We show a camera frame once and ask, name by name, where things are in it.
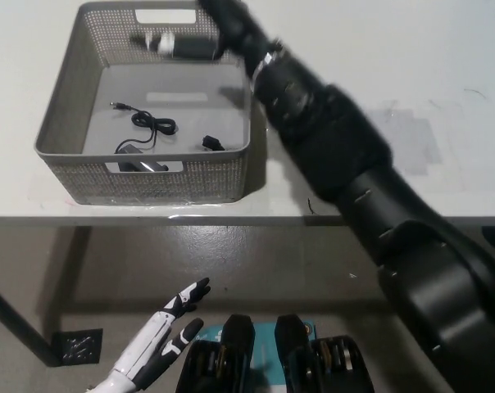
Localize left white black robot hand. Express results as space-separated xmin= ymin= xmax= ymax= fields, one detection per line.
xmin=112 ymin=277 xmax=211 ymax=388

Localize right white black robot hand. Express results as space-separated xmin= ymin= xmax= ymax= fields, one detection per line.
xmin=130 ymin=0 xmax=282 ymax=78

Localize black power adapter with cord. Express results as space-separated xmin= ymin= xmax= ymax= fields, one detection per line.
xmin=110 ymin=100 xmax=228 ymax=173

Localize black floor tape square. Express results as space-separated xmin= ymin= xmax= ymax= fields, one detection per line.
xmin=52 ymin=328 xmax=104 ymax=365

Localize grey perforated plastic basket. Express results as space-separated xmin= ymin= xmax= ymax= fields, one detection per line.
xmin=34 ymin=1 xmax=252 ymax=206

